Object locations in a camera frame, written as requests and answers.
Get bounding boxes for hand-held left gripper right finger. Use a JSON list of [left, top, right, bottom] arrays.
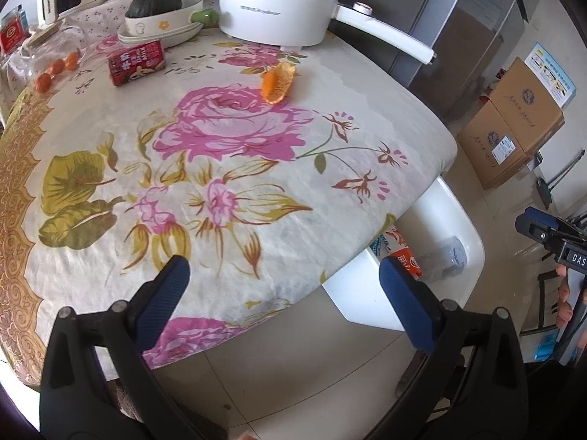
[[367, 257, 528, 440]]

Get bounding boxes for white electric pot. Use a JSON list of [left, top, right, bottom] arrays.
[[218, 0, 437, 65]]

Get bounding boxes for blue packet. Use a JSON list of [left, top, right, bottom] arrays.
[[534, 330, 558, 363]]

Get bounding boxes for white plastic chair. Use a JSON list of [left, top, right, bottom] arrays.
[[321, 174, 486, 333]]

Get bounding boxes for person's right hand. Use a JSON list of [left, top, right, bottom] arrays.
[[556, 263, 572, 329]]

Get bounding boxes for white bowl with plate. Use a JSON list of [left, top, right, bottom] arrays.
[[69, 0, 221, 44]]

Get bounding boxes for dark green squash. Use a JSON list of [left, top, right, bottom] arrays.
[[125, 0, 183, 19]]

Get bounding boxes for blue and white leaflet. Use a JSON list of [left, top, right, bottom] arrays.
[[525, 42, 576, 108]]

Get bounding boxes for clear plastic bottle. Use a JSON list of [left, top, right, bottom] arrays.
[[415, 236, 467, 282]]

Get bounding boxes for grey refrigerator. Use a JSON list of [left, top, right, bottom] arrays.
[[339, 0, 542, 124]]

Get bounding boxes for brown cardboard box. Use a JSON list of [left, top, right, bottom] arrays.
[[457, 98, 535, 190], [488, 57, 566, 154]]

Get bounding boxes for floral tablecloth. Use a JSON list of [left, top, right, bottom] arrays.
[[0, 32, 459, 386]]

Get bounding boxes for red milk carton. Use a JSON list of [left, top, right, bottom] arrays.
[[109, 40, 166, 87]]

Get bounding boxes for white flower-print dish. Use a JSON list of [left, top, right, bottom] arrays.
[[125, 0, 205, 37]]

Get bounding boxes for white plate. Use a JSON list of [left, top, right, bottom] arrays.
[[118, 18, 205, 50]]

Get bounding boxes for small red box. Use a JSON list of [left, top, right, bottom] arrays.
[[0, 7, 26, 53]]

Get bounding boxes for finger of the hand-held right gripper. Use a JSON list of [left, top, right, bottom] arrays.
[[524, 207, 559, 230], [515, 214, 563, 245]]

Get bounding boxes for orange peel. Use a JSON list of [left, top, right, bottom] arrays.
[[261, 62, 296, 104]]

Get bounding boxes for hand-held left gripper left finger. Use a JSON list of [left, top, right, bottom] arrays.
[[39, 254, 230, 440]]

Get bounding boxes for grey metal pole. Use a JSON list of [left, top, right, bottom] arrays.
[[534, 149, 585, 209]]

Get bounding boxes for glass jar with wooden lid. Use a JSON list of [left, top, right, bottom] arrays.
[[21, 23, 90, 78]]

